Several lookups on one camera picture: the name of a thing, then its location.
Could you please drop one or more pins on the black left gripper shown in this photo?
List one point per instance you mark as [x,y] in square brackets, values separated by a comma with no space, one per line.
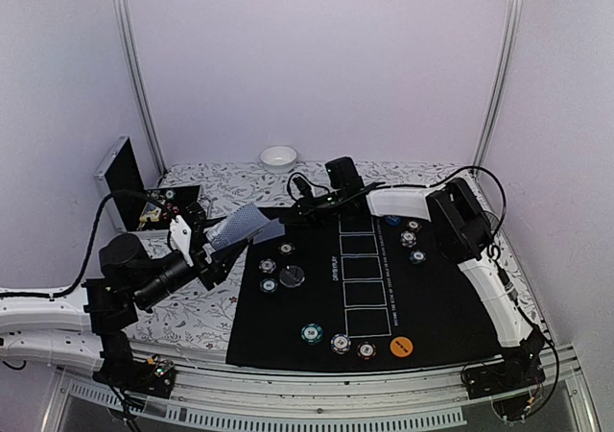
[217,268]

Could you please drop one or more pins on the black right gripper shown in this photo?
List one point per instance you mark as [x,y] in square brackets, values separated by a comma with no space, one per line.
[307,208]

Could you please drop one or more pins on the blue small blind button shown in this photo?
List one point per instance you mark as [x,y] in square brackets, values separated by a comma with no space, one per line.
[393,220]

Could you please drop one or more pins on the grey playing card deck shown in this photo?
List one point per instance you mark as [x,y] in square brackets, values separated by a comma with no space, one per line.
[237,226]

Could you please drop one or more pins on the blue peach chips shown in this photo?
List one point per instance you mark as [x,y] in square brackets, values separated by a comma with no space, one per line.
[267,266]

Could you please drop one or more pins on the green chips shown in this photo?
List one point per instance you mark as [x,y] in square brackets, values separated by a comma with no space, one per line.
[268,285]
[311,333]
[417,257]

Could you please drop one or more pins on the red white poker chips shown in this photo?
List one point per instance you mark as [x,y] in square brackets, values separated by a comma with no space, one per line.
[286,248]

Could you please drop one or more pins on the black dealer button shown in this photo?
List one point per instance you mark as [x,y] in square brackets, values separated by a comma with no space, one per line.
[291,276]

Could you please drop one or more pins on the blue peach poker chip stack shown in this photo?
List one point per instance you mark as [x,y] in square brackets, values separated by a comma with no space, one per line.
[340,343]

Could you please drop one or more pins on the orange big blind button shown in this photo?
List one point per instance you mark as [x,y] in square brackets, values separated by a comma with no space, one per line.
[401,347]

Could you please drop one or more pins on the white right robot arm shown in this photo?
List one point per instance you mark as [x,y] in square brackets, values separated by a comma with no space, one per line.
[465,236]

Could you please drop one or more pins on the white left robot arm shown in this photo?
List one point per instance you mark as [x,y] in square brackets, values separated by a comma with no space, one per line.
[83,325]

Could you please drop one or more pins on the white ceramic bowl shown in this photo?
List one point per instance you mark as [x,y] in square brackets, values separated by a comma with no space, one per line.
[278,159]

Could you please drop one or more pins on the card box in case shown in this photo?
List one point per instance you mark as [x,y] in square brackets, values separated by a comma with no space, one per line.
[153,213]

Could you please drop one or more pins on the aluminium poker case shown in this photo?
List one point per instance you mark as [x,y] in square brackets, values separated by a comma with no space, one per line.
[119,170]

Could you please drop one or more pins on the black poker play mat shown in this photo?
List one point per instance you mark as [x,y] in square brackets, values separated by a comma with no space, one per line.
[360,282]

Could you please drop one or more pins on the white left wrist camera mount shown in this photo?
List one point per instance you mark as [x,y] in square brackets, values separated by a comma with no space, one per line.
[181,235]

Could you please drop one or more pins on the front aluminium rail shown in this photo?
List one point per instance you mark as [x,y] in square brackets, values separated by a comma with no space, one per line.
[209,395]

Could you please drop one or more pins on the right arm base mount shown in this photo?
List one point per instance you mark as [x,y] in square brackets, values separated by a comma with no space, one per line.
[513,391]

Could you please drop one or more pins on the right aluminium frame post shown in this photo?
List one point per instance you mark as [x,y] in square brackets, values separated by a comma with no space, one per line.
[511,28]

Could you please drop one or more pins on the aluminium frame post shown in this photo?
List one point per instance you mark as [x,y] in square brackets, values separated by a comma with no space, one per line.
[128,42]
[511,28]

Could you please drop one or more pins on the left aluminium frame post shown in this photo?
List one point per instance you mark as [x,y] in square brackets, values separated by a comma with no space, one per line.
[128,42]

